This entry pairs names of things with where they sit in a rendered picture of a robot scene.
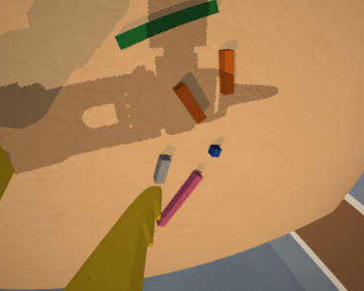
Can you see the grey rectangular rod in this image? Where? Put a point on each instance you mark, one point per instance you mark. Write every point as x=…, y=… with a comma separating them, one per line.
x=161, y=170

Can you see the green rod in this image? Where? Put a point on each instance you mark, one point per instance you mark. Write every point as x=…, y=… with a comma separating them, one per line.
x=151, y=28

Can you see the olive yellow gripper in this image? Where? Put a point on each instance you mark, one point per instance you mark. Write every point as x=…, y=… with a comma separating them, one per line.
x=118, y=262

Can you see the small blue cube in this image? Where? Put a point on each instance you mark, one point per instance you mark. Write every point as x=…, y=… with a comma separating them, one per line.
x=214, y=150

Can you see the pink rod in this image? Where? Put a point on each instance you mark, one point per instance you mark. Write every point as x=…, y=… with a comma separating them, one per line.
x=187, y=188

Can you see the orange rod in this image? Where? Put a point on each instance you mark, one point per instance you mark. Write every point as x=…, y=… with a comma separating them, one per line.
x=226, y=66
x=190, y=102

